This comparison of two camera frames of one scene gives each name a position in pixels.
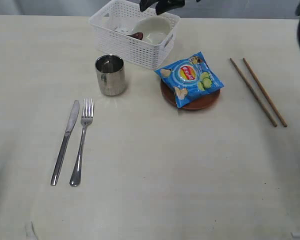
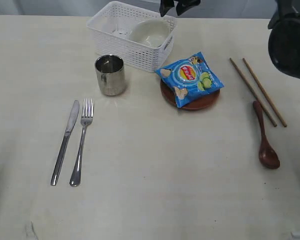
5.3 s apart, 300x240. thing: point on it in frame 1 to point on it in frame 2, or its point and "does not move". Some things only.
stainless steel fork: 87,114 does not move
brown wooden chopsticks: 272,122 does not move
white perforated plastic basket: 121,30 does not move
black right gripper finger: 163,6 to 183,6
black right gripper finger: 144,4 to 165,5
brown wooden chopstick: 276,111 does not move
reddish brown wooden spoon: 138,35 to 268,156
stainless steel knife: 71,123 does not move
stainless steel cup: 111,72 does not move
